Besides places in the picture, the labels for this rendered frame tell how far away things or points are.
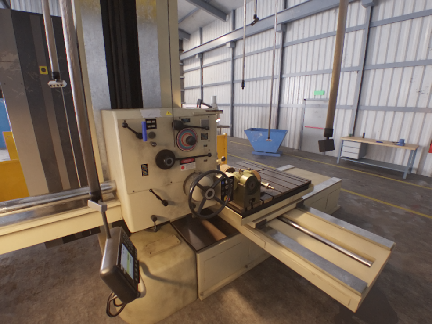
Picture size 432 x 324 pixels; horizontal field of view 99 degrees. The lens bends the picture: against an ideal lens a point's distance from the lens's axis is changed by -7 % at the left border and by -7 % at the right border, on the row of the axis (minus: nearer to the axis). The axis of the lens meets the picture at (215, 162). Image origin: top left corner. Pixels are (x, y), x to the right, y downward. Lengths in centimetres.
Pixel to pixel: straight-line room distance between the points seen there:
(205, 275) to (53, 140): 185
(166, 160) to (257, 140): 668
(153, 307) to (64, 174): 141
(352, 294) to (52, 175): 244
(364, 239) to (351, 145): 553
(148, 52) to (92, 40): 45
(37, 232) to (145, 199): 77
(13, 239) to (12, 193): 221
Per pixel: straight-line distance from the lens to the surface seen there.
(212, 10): 1327
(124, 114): 137
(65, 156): 202
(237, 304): 245
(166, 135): 143
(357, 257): 220
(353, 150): 773
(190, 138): 141
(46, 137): 200
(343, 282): 185
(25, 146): 203
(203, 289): 245
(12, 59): 203
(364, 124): 847
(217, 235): 224
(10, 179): 396
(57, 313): 283
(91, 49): 202
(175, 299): 229
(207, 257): 219
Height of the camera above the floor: 195
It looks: 16 degrees down
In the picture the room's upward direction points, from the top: straight up
